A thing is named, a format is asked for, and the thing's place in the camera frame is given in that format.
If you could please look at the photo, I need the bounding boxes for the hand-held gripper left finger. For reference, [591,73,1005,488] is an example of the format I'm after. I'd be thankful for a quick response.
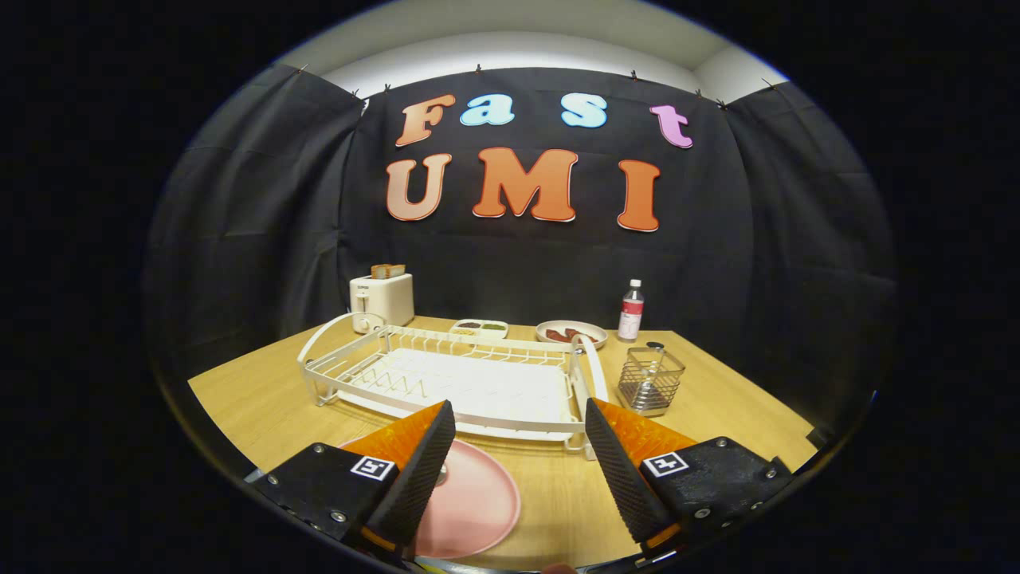
[251,399,457,559]

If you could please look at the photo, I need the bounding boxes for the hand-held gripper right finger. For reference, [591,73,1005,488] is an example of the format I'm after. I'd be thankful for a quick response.
[584,397,794,551]

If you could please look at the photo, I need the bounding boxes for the pink plate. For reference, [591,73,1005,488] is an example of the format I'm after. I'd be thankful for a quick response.
[339,437,522,560]

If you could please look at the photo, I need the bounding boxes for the metal wire basket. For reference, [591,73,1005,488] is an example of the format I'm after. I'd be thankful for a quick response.
[618,344,686,418]

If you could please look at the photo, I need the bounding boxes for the white wire dish rack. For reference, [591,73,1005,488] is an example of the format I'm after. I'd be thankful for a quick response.
[297,313,610,462]

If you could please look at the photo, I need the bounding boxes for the white divided dish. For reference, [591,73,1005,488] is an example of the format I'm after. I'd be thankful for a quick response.
[449,319,509,339]

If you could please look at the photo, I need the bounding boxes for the white plate with meat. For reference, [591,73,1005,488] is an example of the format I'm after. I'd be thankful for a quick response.
[535,320,609,352]

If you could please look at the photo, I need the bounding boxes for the clear bottle with red label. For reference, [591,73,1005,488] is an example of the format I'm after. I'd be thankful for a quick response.
[618,279,645,344]

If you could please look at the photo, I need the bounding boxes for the white toaster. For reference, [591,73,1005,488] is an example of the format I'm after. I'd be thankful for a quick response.
[350,273,415,334]

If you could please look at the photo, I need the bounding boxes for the black backdrop cloth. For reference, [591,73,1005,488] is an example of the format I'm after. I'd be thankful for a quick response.
[143,65,897,431]

